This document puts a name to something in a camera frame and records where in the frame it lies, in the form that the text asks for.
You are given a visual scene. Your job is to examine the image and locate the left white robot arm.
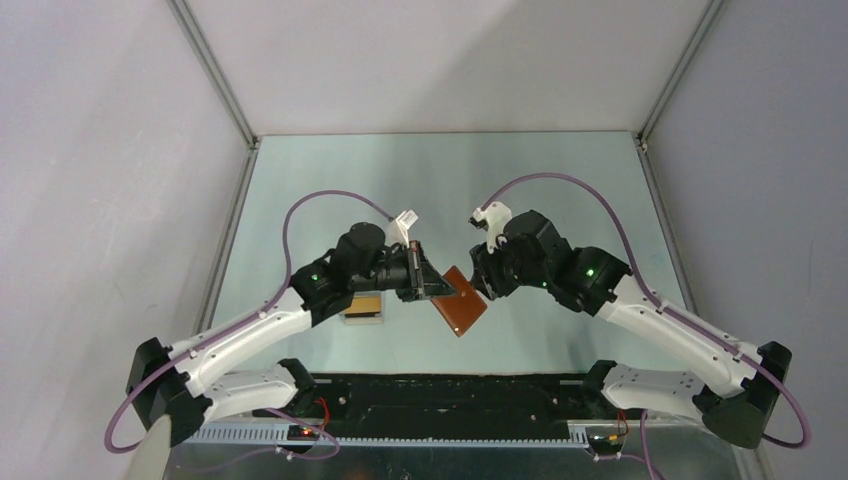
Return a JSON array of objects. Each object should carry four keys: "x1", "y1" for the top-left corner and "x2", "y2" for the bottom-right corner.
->
[{"x1": 126, "y1": 222, "x2": 457, "y2": 446}]

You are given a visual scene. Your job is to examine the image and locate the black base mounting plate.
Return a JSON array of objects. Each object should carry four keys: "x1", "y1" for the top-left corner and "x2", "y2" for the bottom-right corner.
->
[{"x1": 281, "y1": 373, "x2": 641, "y2": 440}]

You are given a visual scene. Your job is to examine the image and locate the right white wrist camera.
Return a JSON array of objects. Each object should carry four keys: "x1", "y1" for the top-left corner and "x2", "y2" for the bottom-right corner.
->
[{"x1": 469, "y1": 201, "x2": 512, "y2": 254}]

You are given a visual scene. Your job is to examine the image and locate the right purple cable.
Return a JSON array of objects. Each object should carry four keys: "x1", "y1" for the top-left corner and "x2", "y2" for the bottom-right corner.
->
[{"x1": 479, "y1": 172, "x2": 813, "y2": 450}]

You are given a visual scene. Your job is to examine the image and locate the brown leather card holder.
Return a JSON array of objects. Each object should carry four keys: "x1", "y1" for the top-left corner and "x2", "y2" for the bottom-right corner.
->
[{"x1": 431, "y1": 265, "x2": 488, "y2": 338}]

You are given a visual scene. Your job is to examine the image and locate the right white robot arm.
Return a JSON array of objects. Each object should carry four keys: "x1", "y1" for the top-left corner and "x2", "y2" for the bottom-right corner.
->
[{"x1": 469, "y1": 202, "x2": 792, "y2": 449}]

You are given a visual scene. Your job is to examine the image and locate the clear plastic card box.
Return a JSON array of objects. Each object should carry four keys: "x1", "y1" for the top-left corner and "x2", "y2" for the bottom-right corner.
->
[{"x1": 339, "y1": 291, "x2": 388, "y2": 327}]

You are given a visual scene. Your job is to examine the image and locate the aluminium frame post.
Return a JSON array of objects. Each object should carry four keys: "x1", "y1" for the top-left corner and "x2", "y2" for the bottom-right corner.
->
[
  {"x1": 166, "y1": 0, "x2": 258, "y2": 150},
  {"x1": 635, "y1": 0, "x2": 728, "y2": 153}
]

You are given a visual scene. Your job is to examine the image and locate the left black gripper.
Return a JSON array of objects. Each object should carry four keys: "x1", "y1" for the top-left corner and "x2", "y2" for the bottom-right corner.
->
[{"x1": 351, "y1": 240, "x2": 456, "y2": 303}]

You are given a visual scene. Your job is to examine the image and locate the left small circuit board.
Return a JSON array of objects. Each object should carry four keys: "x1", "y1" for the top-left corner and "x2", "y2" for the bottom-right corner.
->
[{"x1": 286, "y1": 425, "x2": 320, "y2": 442}]

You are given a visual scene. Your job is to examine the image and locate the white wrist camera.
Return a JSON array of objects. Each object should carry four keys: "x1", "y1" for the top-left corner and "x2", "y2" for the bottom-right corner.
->
[
  {"x1": 385, "y1": 209, "x2": 419, "y2": 247},
  {"x1": 469, "y1": 201, "x2": 512, "y2": 254}
]

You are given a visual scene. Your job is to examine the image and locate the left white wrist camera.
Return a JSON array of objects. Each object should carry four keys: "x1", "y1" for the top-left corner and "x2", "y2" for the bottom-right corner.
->
[{"x1": 385, "y1": 209, "x2": 419, "y2": 247}]

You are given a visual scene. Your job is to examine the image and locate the small circuit board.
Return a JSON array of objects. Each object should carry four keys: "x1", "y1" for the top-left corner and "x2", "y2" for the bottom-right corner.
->
[
  {"x1": 589, "y1": 433, "x2": 628, "y2": 449},
  {"x1": 286, "y1": 425, "x2": 320, "y2": 442}
]

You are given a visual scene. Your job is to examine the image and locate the right small circuit board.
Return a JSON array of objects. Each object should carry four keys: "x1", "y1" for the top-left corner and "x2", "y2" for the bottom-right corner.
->
[{"x1": 589, "y1": 433, "x2": 628, "y2": 449}]

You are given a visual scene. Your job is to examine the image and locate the grey slotted cable duct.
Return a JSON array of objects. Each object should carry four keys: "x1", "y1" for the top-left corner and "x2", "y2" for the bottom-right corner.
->
[{"x1": 185, "y1": 423, "x2": 588, "y2": 448}]

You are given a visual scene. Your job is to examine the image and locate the right aluminium frame post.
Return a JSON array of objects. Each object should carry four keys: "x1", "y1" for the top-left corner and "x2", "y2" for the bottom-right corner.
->
[{"x1": 635, "y1": 0, "x2": 728, "y2": 153}]

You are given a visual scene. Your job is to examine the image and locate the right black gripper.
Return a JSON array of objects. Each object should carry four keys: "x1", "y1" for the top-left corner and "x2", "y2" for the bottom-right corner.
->
[{"x1": 470, "y1": 230, "x2": 550, "y2": 301}]

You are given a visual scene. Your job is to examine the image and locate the left aluminium frame post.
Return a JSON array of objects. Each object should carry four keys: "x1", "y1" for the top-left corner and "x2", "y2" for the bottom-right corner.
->
[{"x1": 166, "y1": 0, "x2": 258, "y2": 150}]

